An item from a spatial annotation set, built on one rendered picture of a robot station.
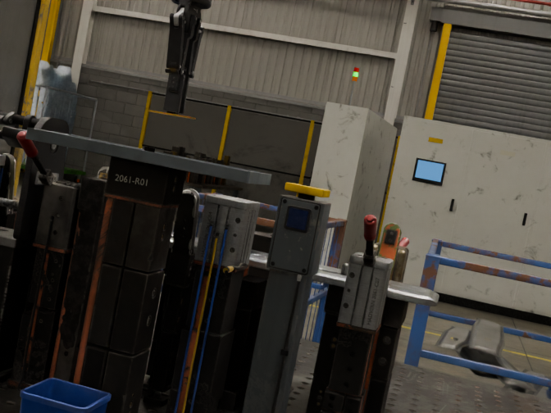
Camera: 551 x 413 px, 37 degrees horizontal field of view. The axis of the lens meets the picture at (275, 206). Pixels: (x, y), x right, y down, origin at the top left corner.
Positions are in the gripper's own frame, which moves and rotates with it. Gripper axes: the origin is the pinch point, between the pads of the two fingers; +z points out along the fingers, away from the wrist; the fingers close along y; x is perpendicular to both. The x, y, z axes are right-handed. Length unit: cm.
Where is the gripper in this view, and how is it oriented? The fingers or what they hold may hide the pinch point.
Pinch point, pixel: (176, 93)
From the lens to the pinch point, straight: 153.8
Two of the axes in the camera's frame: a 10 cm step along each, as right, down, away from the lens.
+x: -9.6, -1.7, 2.1
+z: -1.7, 9.8, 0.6
